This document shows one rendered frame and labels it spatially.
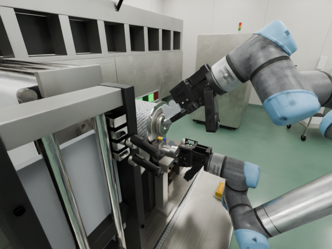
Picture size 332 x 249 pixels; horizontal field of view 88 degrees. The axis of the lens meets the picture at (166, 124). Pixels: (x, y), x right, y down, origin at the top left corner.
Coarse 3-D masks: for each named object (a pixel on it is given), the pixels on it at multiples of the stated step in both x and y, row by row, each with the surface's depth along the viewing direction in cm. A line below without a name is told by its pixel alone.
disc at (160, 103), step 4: (156, 104) 53; (160, 104) 55; (156, 108) 53; (152, 112) 51; (152, 116) 52; (148, 120) 51; (148, 124) 51; (148, 128) 51; (148, 132) 52; (148, 136) 53; (152, 136) 54; (164, 136) 62; (152, 140) 55
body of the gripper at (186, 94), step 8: (208, 64) 43; (200, 72) 43; (208, 72) 40; (184, 80) 43; (192, 80) 45; (200, 80) 42; (208, 80) 40; (176, 88) 45; (184, 88) 43; (192, 88) 44; (200, 88) 43; (208, 88) 42; (216, 88) 39; (176, 96) 46; (184, 96) 45; (192, 96) 43; (200, 96) 44; (184, 104) 45; (192, 104) 44; (200, 104) 43
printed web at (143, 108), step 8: (32, 88) 35; (40, 96) 32; (136, 104) 57; (144, 104) 56; (152, 104) 55; (136, 112) 55; (144, 112) 53; (144, 120) 53; (144, 128) 53; (144, 136) 55
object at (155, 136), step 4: (160, 108) 55; (156, 112) 53; (160, 112) 55; (156, 116) 54; (152, 120) 52; (152, 124) 53; (152, 128) 53; (152, 132) 54; (156, 136) 56; (160, 136) 59
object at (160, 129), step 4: (160, 116) 54; (164, 116) 54; (156, 120) 54; (160, 120) 53; (156, 124) 54; (160, 124) 53; (156, 128) 54; (160, 128) 54; (164, 128) 57; (168, 128) 59; (156, 132) 56; (160, 132) 55; (164, 132) 57
